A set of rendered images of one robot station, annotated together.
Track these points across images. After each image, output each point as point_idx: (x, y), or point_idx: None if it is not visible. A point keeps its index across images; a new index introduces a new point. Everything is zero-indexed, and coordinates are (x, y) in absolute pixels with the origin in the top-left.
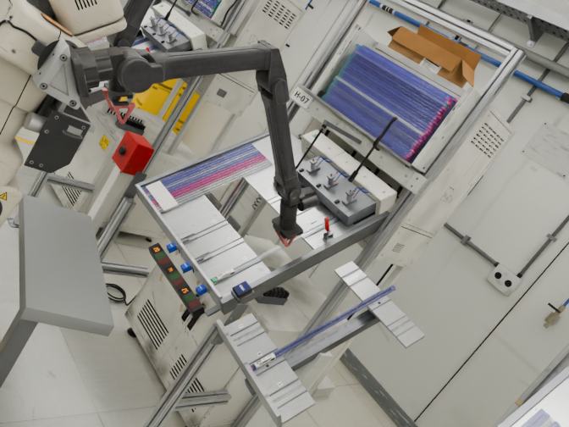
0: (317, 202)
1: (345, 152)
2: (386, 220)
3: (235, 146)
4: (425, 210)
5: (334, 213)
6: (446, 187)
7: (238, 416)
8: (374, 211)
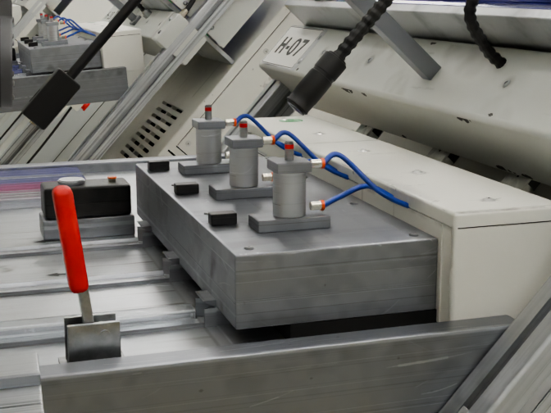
0: (10, 55)
1: (379, 141)
2: (491, 356)
3: (19, 165)
4: None
5: (207, 290)
6: None
7: None
8: (430, 306)
